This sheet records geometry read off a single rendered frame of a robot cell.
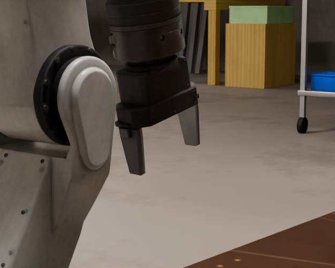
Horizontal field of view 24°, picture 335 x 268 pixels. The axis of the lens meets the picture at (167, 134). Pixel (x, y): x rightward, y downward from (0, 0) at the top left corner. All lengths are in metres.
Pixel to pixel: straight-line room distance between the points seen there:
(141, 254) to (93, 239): 0.23
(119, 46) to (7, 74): 0.23
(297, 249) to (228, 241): 2.02
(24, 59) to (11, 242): 0.25
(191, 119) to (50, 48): 0.22
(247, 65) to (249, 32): 0.32
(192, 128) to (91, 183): 0.18
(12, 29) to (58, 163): 0.19
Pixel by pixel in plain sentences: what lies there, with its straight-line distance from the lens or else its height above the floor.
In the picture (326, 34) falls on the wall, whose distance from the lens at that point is 8.97.
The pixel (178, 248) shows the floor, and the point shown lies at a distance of 2.43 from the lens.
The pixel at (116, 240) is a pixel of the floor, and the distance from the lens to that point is 2.52.
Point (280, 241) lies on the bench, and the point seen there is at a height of 0.58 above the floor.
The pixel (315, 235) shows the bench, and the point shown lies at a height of 0.58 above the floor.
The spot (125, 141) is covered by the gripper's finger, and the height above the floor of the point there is 0.57.
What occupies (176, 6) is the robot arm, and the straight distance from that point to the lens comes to 0.92.
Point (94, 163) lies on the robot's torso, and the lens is 1.08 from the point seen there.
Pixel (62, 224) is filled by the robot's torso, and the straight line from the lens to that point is 1.11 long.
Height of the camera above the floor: 0.72
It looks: 9 degrees down
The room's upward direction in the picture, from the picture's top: straight up
